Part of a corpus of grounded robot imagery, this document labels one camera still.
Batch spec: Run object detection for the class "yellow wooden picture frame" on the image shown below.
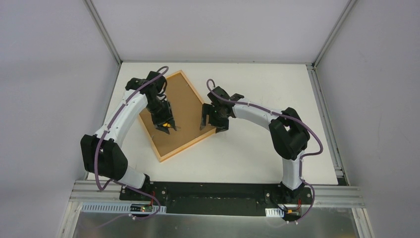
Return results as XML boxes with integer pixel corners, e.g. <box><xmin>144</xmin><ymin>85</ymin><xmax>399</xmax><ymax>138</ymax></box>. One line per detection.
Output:
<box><xmin>136</xmin><ymin>69</ymin><xmax>217</xmax><ymax>163</ymax></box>

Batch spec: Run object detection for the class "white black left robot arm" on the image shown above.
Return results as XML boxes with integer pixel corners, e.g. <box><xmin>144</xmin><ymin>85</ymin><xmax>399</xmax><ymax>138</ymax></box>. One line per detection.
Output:
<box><xmin>80</xmin><ymin>66</ymin><xmax>176</xmax><ymax>201</ymax></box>

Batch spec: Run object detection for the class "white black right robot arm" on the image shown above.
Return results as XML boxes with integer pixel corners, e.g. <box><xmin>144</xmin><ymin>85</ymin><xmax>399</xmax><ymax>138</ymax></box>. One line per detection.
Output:
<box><xmin>200</xmin><ymin>86</ymin><xmax>310</xmax><ymax>203</ymax></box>

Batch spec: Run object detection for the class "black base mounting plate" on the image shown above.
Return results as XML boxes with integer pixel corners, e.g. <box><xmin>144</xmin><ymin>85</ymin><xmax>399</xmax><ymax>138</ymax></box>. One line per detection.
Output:
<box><xmin>119</xmin><ymin>181</ymin><xmax>314</xmax><ymax>217</ymax></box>

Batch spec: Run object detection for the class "aluminium corner profile left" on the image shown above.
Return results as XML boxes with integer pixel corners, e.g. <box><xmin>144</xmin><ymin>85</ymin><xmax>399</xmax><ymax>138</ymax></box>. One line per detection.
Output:
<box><xmin>83</xmin><ymin>0</ymin><xmax>123</xmax><ymax>66</ymax></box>

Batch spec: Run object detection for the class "aluminium corner profile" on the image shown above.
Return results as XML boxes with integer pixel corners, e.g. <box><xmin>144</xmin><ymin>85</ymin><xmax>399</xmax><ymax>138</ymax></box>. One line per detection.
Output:
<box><xmin>306</xmin><ymin>0</ymin><xmax>359</xmax><ymax>186</ymax></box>
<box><xmin>83</xmin><ymin>0</ymin><xmax>123</xmax><ymax>66</ymax></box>

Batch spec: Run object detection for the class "aluminium corner profile right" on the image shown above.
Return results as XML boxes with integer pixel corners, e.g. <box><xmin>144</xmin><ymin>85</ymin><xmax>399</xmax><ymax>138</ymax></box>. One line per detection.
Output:
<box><xmin>306</xmin><ymin>0</ymin><xmax>359</xmax><ymax>186</ymax></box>

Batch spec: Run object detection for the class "white slotted cable duct left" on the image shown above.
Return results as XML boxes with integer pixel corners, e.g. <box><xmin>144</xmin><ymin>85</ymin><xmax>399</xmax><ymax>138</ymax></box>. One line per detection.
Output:
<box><xmin>81</xmin><ymin>202</ymin><xmax>166</xmax><ymax>215</ymax></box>

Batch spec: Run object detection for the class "white slotted cable duct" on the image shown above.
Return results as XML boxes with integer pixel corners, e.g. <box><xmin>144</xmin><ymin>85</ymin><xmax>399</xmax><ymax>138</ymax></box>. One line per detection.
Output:
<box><xmin>81</xmin><ymin>202</ymin><xmax>166</xmax><ymax>215</ymax></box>
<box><xmin>265</xmin><ymin>208</ymin><xmax>285</xmax><ymax>218</ymax></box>

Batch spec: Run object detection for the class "white slotted cable duct right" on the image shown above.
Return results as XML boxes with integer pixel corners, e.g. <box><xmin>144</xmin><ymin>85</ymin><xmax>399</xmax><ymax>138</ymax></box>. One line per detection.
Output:
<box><xmin>265</xmin><ymin>208</ymin><xmax>285</xmax><ymax>218</ymax></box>

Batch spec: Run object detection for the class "aluminium front table rail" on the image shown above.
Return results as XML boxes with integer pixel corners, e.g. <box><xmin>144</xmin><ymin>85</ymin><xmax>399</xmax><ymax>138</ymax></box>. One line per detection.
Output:
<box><xmin>69</xmin><ymin>180</ymin><xmax>366</xmax><ymax>208</ymax></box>

